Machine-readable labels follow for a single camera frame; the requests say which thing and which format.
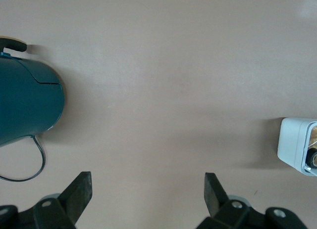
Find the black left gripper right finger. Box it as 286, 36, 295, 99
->
197, 173, 308, 229

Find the black kettle power cable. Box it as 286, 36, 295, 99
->
0, 135, 47, 183

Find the white square trash bin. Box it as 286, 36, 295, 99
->
277, 117, 317, 177

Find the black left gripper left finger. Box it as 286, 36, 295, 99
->
0, 171, 93, 229

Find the brown crumpled paper trash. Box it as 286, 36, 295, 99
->
309, 125, 317, 147

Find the black tape roll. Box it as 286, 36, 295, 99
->
306, 146, 317, 168

